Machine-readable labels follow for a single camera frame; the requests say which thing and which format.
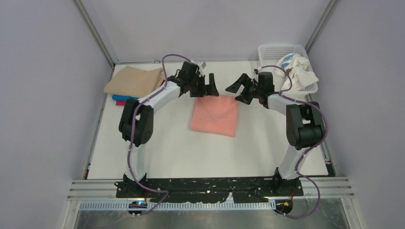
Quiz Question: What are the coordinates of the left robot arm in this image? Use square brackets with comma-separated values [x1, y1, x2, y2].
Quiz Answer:
[118, 61, 219, 190]

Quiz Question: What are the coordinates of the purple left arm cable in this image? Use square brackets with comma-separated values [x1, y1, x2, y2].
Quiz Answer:
[126, 54, 193, 216]

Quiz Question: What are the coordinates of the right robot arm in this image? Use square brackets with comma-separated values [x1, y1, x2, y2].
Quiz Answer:
[226, 72, 326, 191]

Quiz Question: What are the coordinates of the white crumpled t-shirt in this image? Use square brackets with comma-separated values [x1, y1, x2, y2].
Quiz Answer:
[273, 53, 319, 91]

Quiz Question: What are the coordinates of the blue folded t-shirt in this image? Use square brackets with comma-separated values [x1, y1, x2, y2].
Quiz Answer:
[112, 94, 138, 101]

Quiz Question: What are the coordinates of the white plastic basket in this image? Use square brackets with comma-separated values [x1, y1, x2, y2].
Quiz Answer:
[258, 44, 319, 96]

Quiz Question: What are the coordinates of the beige folded t-shirt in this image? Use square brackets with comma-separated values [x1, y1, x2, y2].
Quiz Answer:
[104, 66, 164, 98]

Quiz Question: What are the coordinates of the white slotted cable duct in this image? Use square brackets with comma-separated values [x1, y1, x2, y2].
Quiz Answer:
[79, 199, 276, 211]

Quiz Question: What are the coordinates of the salmon pink t-shirt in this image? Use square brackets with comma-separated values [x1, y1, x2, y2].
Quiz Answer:
[190, 95, 238, 137]

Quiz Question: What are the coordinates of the magenta folded t-shirt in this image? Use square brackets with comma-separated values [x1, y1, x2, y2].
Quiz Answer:
[116, 101, 126, 106]

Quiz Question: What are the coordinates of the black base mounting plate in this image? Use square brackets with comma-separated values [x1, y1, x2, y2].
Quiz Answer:
[115, 177, 303, 203]

